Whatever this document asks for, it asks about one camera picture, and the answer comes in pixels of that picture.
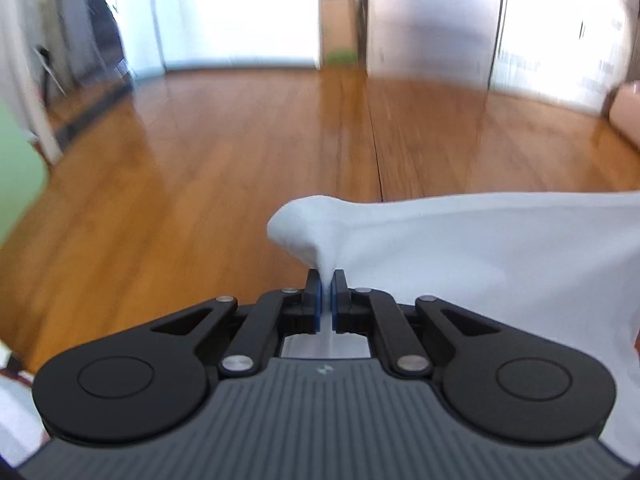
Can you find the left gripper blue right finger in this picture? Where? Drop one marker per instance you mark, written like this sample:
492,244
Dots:
376,315

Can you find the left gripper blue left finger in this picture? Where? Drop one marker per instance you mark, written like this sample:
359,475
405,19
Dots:
275,316

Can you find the white sweatshirt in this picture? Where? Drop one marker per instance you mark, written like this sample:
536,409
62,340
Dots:
564,266

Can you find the green object near cabinet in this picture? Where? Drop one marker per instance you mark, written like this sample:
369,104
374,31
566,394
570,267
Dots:
341,57

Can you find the striped floor rug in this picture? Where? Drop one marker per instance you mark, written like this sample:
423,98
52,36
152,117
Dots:
22,431

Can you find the green floor mat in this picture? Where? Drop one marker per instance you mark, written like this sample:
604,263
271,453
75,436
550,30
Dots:
23,174

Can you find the cardboard box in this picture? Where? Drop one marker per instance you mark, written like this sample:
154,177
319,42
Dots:
338,25

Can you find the white door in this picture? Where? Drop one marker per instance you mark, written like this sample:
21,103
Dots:
162,35

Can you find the pink handbag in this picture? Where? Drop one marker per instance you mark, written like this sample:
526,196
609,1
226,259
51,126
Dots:
624,114

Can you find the white drawer cabinet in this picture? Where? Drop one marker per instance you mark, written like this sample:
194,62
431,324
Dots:
573,53

